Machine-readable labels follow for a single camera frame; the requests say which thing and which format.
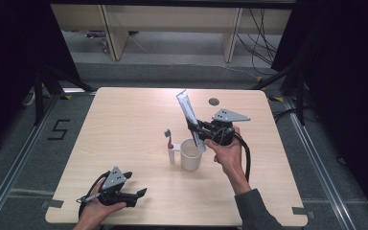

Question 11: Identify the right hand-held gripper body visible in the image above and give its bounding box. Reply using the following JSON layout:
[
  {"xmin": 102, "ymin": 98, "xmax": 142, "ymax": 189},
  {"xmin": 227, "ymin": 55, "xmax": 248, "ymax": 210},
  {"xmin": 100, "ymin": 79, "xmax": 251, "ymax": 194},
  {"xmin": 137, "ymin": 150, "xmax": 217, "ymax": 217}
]
[{"xmin": 202, "ymin": 107, "xmax": 252, "ymax": 147}]

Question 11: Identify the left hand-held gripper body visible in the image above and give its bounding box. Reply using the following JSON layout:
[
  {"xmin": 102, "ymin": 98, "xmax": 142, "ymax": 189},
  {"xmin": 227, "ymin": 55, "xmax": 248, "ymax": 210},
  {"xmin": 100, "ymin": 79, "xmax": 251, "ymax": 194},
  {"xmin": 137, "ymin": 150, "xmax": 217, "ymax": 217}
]
[{"xmin": 98, "ymin": 165, "xmax": 139, "ymax": 207}]

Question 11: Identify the white toothpaste tube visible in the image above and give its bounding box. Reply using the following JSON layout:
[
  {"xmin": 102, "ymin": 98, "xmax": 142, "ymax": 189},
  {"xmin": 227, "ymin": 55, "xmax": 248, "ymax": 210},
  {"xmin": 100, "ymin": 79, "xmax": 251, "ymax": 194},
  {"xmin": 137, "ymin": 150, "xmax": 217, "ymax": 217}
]
[{"xmin": 175, "ymin": 88, "xmax": 207, "ymax": 153}]

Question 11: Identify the white cup with side holder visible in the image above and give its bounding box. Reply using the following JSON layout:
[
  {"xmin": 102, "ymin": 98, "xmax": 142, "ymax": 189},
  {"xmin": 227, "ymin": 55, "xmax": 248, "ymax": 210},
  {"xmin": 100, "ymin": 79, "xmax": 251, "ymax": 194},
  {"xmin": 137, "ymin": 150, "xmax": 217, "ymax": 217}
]
[{"xmin": 167, "ymin": 138, "xmax": 204, "ymax": 173}]

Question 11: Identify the pink toothbrush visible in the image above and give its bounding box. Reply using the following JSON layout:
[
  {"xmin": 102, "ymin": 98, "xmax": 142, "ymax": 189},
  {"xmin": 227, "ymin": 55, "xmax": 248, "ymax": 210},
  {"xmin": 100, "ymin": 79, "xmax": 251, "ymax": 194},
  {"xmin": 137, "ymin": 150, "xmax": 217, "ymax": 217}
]
[{"xmin": 164, "ymin": 127, "xmax": 175, "ymax": 150}]

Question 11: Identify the person's right hand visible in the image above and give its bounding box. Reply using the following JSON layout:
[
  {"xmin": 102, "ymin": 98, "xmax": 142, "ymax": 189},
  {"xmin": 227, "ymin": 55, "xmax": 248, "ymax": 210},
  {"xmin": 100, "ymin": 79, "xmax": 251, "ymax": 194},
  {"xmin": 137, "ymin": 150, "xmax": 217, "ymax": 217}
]
[{"xmin": 203, "ymin": 126, "xmax": 245, "ymax": 175}]

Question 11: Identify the person's left hand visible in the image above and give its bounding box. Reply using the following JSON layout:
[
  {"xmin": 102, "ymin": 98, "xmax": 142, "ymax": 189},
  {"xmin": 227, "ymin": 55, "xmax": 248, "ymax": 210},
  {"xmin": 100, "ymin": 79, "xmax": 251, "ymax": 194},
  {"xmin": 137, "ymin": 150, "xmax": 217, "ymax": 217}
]
[{"xmin": 77, "ymin": 179, "xmax": 127, "ymax": 226}]

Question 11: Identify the black tape patch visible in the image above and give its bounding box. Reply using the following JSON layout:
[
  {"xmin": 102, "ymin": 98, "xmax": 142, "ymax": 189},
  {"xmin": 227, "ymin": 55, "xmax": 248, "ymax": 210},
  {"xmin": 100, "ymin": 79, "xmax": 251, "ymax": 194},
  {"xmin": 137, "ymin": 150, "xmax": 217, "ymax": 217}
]
[
  {"xmin": 40, "ymin": 198, "xmax": 65, "ymax": 209},
  {"xmin": 291, "ymin": 206, "xmax": 316, "ymax": 220}
]

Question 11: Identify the black metal stand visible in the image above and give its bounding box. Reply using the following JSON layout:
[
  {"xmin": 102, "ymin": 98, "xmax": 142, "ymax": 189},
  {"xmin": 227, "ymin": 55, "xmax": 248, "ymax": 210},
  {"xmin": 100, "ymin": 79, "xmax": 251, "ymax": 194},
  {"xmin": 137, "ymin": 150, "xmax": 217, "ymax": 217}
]
[
  {"xmin": 251, "ymin": 62, "xmax": 307, "ymax": 127},
  {"xmin": 33, "ymin": 62, "xmax": 98, "ymax": 127}
]

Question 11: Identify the light wooden shelf unit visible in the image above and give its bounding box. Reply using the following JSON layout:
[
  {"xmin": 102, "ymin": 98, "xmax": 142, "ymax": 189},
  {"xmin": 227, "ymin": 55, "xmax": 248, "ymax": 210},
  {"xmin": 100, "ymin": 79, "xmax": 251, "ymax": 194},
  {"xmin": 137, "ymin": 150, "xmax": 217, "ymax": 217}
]
[{"xmin": 50, "ymin": 3, "xmax": 293, "ymax": 63}]

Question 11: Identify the small clutter under shelf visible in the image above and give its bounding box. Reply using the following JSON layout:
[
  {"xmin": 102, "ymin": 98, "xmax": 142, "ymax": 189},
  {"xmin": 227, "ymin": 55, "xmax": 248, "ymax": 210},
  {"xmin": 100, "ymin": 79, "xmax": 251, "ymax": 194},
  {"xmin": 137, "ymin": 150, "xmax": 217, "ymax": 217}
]
[{"xmin": 84, "ymin": 30, "xmax": 111, "ymax": 54}]

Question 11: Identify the black curtain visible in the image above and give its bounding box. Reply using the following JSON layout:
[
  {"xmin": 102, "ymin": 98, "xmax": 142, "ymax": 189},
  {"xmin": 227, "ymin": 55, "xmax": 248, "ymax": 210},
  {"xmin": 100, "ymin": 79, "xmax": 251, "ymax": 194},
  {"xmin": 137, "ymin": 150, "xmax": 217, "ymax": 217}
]
[
  {"xmin": 0, "ymin": 0, "xmax": 81, "ymax": 162},
  {"xmin": 270, "ymin": 0, "xmax": 368, "ymax": 221}
]

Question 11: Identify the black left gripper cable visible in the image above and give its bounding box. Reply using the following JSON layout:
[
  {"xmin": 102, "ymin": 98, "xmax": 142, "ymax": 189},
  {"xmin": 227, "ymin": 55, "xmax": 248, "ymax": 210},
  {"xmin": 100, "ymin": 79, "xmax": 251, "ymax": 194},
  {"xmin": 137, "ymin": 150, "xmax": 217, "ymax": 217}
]
[{"xmin": 77, "ymin": 170, "xmax": 112, "ymax": 220}]

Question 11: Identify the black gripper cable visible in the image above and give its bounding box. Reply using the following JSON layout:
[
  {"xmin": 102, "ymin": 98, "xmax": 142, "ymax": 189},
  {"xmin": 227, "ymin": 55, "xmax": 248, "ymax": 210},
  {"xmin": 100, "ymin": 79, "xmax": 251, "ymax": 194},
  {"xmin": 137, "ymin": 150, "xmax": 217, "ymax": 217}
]
[
  {"xmin": 77, "ymin": 170, "xmax": 112, "ymax": 220},
  {"xmin": 234, "ymin": 131, "xmax": 252, "ymax": 184}
]

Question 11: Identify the silver cable plug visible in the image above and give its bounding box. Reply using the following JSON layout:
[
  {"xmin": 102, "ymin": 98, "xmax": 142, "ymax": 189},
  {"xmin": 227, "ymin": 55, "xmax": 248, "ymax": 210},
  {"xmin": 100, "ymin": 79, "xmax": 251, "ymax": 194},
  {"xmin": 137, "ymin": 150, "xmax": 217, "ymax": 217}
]
[{"xmin": 76, "ymin": 193, "xmax": 103, "ymax": 204}]

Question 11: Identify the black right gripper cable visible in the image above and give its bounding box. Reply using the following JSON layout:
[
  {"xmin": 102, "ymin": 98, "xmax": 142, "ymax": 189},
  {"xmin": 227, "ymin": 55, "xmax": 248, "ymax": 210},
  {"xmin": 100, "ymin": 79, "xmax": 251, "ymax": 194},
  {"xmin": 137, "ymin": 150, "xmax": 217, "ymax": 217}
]
[{"xmin": 234, "ymin": 131, "xmax": 252, "ymax": 184}]

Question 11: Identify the black floor cable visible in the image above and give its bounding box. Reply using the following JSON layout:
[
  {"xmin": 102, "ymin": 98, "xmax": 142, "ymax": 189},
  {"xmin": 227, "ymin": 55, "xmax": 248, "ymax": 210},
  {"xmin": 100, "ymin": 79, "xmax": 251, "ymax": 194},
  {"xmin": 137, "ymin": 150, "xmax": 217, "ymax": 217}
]
[{"xmin": 272, "ymin": 107, "xmax": 299, "ymax": 124}]

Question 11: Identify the bundle of hanging black cables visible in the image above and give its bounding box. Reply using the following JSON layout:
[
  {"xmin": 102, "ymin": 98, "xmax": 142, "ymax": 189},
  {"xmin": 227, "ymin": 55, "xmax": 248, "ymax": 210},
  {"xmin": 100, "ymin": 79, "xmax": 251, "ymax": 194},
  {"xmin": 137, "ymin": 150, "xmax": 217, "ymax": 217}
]
[{"xmin": 236, "ymin": 8, "xmax": 280, "ymax": 77}]

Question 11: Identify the metal floor rail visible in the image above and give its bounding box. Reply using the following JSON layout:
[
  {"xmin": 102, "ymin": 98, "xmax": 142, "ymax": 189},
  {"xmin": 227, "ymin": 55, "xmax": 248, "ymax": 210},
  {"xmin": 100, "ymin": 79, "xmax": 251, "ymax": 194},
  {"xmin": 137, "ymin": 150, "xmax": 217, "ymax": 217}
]
[
  {"xmin": 282, "ymin": 95, "xmax": 357, "ymax": 230},
  {"xmin": 0, "ymin": 93, "xmax": 62, "ymax": 230}
]

